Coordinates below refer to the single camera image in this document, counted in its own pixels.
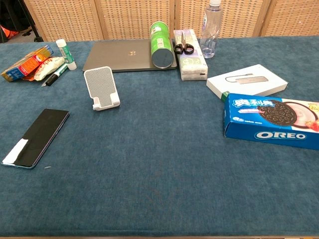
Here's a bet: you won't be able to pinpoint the black smartphone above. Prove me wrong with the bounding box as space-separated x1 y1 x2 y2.
1 108 70 170

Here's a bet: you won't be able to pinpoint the white phone stand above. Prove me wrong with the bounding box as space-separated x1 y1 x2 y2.
83 66 121 111

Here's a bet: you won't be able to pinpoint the grey laptop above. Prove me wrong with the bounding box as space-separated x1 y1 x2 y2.
82 39 178 73

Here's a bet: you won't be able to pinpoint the black tripod stand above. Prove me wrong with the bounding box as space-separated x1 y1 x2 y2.
22 0 44 43

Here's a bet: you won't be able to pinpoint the blue table cloth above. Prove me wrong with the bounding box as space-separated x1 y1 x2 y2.
0 35 319 237

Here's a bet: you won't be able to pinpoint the white purple tissue pack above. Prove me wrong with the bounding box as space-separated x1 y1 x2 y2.
172 29 209 81

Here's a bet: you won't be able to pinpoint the green chips can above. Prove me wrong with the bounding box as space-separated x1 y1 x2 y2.
150 21 174 69

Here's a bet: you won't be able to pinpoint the white USB hub box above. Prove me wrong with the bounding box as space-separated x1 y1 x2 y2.
206 64 289 100

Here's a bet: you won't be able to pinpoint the clear plastic water bottle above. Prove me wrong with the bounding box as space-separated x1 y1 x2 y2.
199 0 223 59

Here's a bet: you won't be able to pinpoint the wicker folding screen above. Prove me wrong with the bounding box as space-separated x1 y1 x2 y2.
23 0 319 42

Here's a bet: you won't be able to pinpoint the white green glue stick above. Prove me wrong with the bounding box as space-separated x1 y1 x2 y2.
55 39 77 71

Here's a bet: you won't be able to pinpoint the blue Oreo cookie box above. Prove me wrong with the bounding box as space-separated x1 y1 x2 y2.
223 93 319 150

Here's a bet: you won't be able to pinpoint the white snack packet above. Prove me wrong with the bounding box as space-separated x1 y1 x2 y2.
33 56 66 82

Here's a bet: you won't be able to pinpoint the red orange cardboard box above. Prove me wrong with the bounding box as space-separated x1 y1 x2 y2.
18 53 50 76

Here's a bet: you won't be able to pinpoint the yellow blue cardboard box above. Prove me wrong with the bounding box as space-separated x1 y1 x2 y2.
0 45 54 83

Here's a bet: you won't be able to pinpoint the black orange bag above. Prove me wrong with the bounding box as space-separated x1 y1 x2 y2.
0 0 25 43

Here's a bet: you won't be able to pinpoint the black-handled scissors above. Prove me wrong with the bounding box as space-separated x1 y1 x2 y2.
173 31 195 55

